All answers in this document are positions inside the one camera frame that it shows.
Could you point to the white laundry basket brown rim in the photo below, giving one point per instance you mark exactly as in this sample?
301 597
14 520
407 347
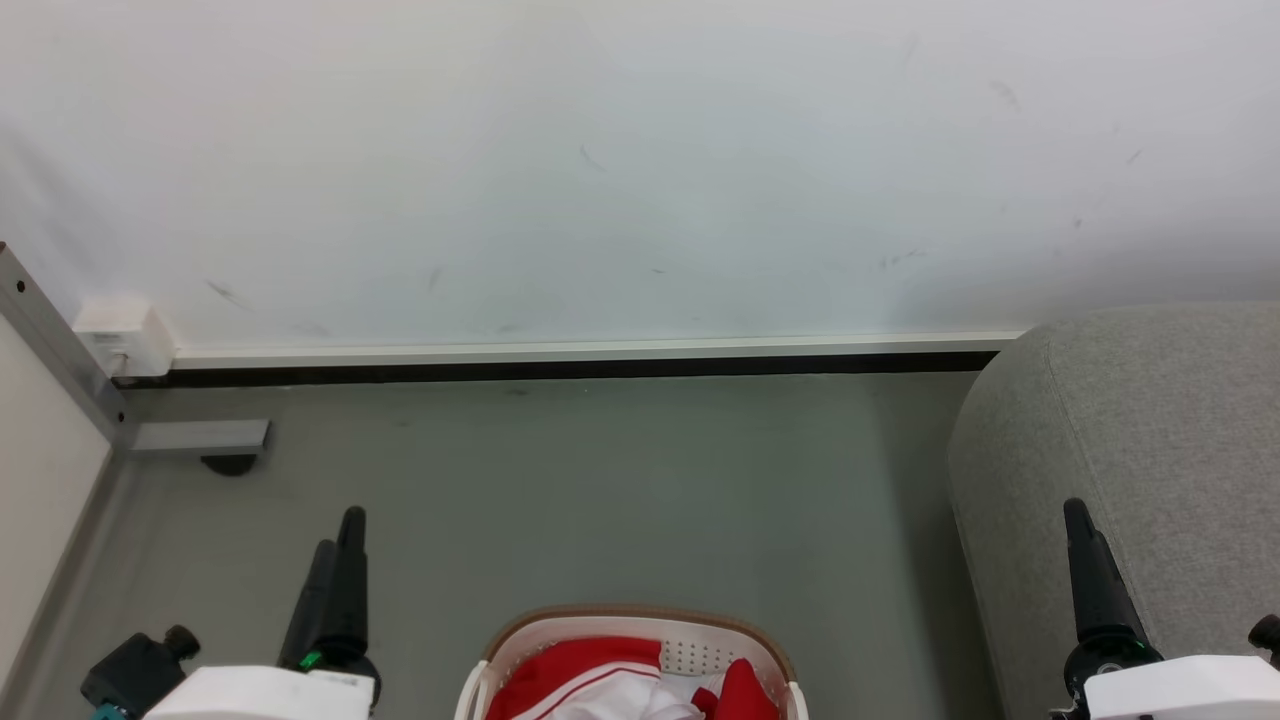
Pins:
700 655

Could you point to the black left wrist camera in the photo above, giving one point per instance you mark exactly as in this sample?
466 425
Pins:
135 672

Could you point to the aluminium foot bracket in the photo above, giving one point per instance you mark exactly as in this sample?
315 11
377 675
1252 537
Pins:
200 436

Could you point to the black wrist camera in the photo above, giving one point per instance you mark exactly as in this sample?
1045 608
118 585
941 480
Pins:
1266 638
135 672

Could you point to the black round caster foot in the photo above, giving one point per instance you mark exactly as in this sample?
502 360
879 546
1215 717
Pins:
230 464

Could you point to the aluminium frame post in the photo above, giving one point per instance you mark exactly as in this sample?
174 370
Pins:
55 335

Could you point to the grey fabric sofa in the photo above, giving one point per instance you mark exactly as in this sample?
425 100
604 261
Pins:
1140 450

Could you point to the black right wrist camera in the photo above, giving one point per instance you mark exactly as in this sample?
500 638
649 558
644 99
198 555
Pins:
1266 638

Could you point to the white wall socket box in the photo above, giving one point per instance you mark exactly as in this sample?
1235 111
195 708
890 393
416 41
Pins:
125 338

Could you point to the red and white garment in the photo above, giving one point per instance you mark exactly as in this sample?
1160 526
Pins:
600 685

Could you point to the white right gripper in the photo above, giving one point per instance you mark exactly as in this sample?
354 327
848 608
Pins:
1180 690

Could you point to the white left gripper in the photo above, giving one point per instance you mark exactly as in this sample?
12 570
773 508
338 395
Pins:
255 695

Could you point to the white and black baseboard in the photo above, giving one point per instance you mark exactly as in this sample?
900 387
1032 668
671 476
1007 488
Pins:
600 358

